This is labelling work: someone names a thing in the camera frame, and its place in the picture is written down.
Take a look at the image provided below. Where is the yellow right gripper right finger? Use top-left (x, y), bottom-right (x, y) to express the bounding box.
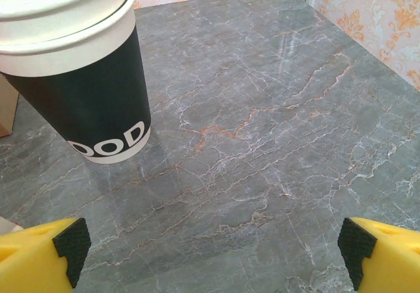
top-left (337, 216), bottom-right (420, 293)

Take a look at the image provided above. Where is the brown cardboard napkin box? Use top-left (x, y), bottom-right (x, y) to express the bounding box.
top-left (0, 73), bottom-right (20, 139)

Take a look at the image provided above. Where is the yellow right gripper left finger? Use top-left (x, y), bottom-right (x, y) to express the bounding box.
top-left (0, 217), bottom-right (92, 293)

